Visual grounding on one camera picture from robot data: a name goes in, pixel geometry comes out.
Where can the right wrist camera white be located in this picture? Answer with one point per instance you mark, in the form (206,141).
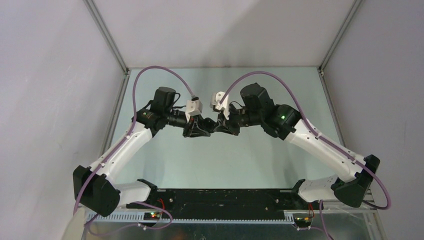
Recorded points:
(219,103)

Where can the grey slotted cable duct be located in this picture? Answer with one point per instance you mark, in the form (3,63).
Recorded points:
(137,217)

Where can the right controller board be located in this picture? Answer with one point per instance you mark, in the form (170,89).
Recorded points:
(302,223)

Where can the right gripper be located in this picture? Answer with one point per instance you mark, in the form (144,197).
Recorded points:
(227,126)

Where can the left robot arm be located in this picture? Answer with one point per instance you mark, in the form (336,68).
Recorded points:
(96,187)

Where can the left controller board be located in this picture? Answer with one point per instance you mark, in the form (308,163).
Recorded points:
(152,216)

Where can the controller board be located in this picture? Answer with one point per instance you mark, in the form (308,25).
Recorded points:
(152,216)
(302,223)

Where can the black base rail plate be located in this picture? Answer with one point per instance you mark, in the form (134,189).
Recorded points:
(228,204)

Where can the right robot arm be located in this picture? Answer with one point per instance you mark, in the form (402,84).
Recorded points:
(350,182)

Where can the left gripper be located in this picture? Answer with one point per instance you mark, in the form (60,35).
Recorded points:
(195,122)

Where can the black earbud charging case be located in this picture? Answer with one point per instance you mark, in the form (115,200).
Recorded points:
(209,125)

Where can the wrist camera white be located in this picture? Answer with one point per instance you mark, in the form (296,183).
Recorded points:
(193,108)
(219,103)

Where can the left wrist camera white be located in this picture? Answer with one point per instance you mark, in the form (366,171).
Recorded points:
(193,108)

